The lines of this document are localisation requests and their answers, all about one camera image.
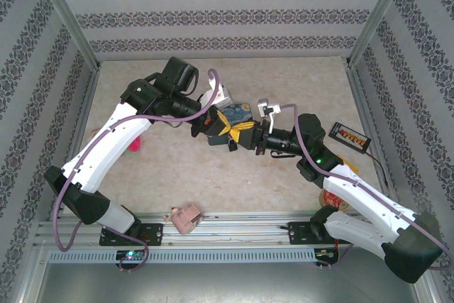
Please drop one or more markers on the black padlock silver shackle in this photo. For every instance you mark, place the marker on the black padlock silver shackle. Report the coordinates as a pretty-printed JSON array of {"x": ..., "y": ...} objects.
[{"x": 233, "y": 145}]

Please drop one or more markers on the dark tin box starry print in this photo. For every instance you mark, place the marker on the dark tin box starry print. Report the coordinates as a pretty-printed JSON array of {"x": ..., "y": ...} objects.
[{"x": 237, "y": 113}]

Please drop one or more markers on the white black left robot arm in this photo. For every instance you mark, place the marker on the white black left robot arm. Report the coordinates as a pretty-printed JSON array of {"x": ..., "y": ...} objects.
[{"x": 106, "y": 147}]

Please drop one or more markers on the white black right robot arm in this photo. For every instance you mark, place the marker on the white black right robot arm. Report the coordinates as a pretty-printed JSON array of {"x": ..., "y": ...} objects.
[{"x": 361, "y": 196}]

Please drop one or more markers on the white plush toy pink ears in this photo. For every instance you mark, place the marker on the white plush toy pink ears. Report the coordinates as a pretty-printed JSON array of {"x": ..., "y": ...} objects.
[{"x": 135, "y": 144}]

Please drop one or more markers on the black box with red print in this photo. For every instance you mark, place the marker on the black box with red print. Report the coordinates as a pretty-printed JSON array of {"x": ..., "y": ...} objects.
[{"x": 349, "y": 137}]

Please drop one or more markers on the red round tin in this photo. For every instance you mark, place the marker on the red round tin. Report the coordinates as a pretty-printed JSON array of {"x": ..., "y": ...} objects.
[{"x": 333, "y": 200}]

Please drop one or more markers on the pink pig toy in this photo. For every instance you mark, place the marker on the pink pig toy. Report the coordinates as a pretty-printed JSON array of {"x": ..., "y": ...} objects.
[{"x": 184, "y": 218}]

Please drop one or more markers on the small circuit board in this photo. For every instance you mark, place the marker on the small circuit board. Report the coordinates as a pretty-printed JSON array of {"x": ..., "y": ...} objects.
[
  {"x": 131, "y": 255},
  {"x": 324, "y": 254}
]

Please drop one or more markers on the grey metal panel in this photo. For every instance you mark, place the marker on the grey metal panel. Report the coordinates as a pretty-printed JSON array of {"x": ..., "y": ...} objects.
[{"x": 227, "y": 285}]

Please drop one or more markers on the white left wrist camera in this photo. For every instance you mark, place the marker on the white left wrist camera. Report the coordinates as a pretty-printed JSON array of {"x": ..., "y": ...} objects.
[{"x": 221, "y": 95}]

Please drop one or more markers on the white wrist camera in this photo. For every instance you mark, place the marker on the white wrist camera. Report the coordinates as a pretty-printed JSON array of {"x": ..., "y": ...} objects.
[
  {"x": 267, "y": 109},
  {"x": 221, "y": 95}
]

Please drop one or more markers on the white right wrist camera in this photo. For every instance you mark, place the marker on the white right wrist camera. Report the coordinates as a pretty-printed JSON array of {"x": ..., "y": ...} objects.
[{"x": 267, "y": 109}]

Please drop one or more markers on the aluminium side rail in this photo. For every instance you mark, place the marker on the aluminium side rail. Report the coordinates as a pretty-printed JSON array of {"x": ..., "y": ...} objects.
[
  {"x": 91, "y": 90},
  {"x": 361, "y": 104}
]

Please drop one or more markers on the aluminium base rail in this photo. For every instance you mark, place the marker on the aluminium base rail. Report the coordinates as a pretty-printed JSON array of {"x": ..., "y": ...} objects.
[{"x": 248, "y": 226}]

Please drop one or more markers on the aluminium frame post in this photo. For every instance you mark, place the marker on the aluminium frame post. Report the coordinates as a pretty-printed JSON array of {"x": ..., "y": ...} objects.
[
  {"x": 67, "y": 15},
  {"x": 377, "y": 15}
]

